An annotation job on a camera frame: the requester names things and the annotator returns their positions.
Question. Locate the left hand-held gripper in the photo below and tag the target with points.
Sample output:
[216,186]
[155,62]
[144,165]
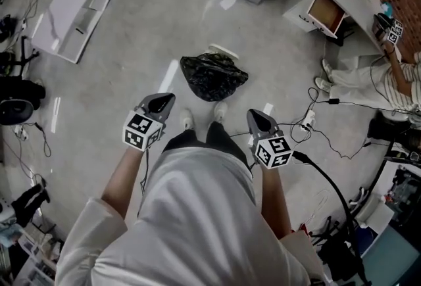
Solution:
[139,130]

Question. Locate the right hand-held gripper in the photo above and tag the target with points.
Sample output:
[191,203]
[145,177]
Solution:
[273,150]

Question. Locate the black plastic garbage bag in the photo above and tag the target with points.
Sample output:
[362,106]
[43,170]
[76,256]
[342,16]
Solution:
[213,77]

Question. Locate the person's right forearm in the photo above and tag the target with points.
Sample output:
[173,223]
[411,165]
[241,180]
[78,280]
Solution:
[274,202]

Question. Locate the person's left forearm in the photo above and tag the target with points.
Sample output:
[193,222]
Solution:
[123,182]

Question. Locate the white box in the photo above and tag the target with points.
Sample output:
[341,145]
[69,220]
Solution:
[227,50]

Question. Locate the person's left white shoe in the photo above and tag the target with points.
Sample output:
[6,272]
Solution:
[187,118]

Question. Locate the person's white shoe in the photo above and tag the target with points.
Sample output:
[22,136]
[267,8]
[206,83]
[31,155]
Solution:
[221,111]
[187,118]

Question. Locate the person's right white shoe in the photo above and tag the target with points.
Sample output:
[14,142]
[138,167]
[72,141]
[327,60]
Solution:
[221,111]

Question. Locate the person's black trousers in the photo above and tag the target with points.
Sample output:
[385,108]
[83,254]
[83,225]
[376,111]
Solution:
[217,136]

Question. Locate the white power strip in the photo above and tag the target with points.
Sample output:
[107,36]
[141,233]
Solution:
[309,118]

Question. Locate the black power adapter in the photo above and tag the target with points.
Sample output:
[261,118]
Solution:
[334,101]

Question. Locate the red plastic case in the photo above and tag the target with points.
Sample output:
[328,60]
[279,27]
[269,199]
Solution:
[303,228]

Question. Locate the person's white shirt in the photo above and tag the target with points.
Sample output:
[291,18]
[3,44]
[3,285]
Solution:
[197,228]

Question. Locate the white low cabinet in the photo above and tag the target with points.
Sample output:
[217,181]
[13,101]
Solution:
[69,12]

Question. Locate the black office chair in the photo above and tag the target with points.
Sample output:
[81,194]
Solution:
[16,110]

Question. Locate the white side cabinet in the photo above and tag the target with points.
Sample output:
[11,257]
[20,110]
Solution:
[375,215]

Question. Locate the black swivel chair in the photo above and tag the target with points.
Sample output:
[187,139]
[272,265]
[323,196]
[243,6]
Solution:
[338,255]

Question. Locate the teal cloth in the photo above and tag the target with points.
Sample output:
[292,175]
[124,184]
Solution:
[387,10]

